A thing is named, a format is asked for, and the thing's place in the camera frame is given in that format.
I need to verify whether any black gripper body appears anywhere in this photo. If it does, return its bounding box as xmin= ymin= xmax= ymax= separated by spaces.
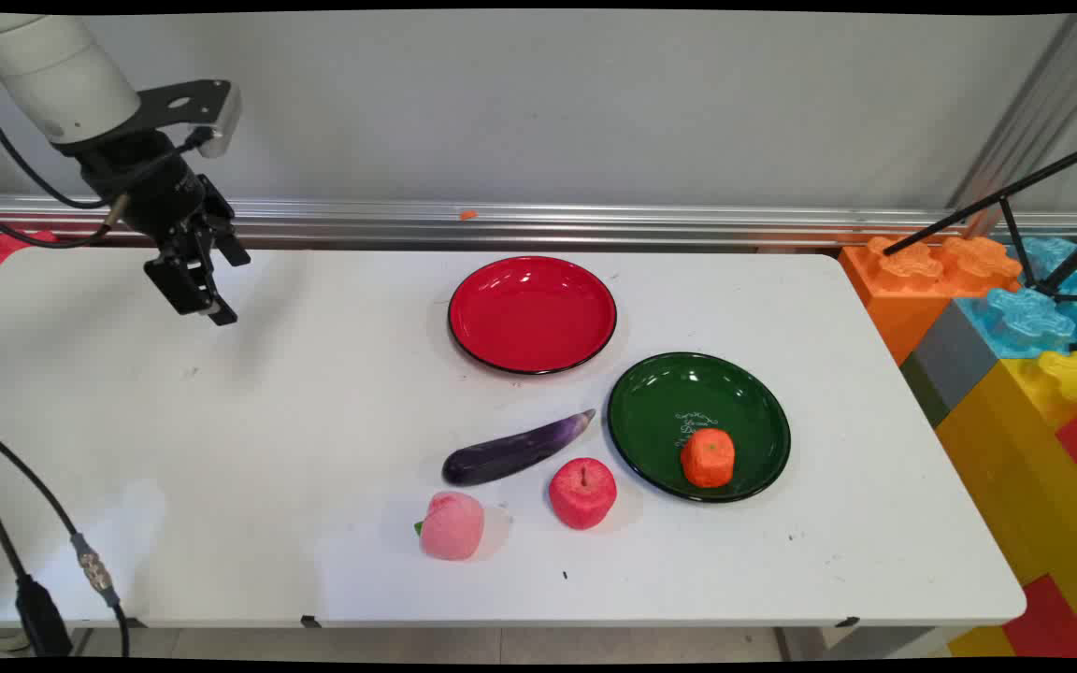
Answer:
xmin=79 ymin=129 xmax=237 ymax=255

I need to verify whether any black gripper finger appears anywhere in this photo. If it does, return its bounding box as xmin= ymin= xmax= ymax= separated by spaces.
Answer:
xmin=205 ymin=208 xmax=252 ymax=269
xmin=143 ymin=245 xmax=239 ymax=327

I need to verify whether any orange toy fruit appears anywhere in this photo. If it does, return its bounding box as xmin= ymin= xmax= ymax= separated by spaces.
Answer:
xmin=680 ymin=428 xmax=737 ymax=489

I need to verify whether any red plate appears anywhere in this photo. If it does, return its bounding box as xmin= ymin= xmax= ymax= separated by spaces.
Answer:
xmin=448 ymin=255 xmax=618 ymax=376

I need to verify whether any purple toy eggplant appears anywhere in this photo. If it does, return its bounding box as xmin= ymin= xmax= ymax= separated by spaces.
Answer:
xmin=442 ymin=408 xmax=597 ymax=487

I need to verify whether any pink toy peach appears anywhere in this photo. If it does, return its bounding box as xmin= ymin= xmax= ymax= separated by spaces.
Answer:
xmin=414 ymin=491 xmax=486 ymax=563

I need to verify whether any red toy apple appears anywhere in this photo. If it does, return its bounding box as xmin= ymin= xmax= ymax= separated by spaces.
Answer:
xmin=549 ymin=457 xmax=618 ymax=531

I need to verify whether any green plate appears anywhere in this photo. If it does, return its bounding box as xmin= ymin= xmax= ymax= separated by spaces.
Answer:
xmin=606 ymin=351 xmax=792 ymax=504

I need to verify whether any orange giant building block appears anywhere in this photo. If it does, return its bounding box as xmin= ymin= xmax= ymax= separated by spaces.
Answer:
xmin=839 ymin=235 xmax=1025 ymax=366

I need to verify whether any grey giant building block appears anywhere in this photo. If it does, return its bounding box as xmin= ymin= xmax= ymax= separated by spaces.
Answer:
xmin=900 ymin=299 xmax=1003 ymax=430

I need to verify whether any black tripod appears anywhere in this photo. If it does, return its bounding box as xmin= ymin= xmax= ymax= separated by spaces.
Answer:
xmin=882 ymin=135 xmax=1077 ymax=306

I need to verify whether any blue giant building block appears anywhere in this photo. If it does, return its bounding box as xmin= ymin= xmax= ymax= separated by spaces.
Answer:
xmin=955 ymin=235 xmax=1077 ymax=362

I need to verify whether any yellow giant building block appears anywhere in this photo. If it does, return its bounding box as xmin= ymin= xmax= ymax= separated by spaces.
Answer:
xmin=935 ymin=350 xmax=1077 ymax=660

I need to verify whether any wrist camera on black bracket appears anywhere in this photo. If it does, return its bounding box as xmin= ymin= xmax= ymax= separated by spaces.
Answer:
xmin=136 ymin=79 xmax=243 ymax=159

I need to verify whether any black cable with metal connector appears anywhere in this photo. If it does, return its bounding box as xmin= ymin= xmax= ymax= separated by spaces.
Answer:
xmin=0 ymin=182 xmax=134 ymax=657

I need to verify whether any black cable with thick plug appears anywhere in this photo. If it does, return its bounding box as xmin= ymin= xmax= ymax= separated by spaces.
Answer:
xmin=0 ymin=13 xmax=218 ymax=657

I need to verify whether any aluminium rail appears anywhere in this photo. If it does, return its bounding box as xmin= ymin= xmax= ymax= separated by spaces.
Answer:
xmin=0 ymin=193 xmax=1077 ymax=253

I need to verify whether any aluminium post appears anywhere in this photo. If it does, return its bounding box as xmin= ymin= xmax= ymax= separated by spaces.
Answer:
xmin=945 ymin=13 xmax=1077 ymax=236

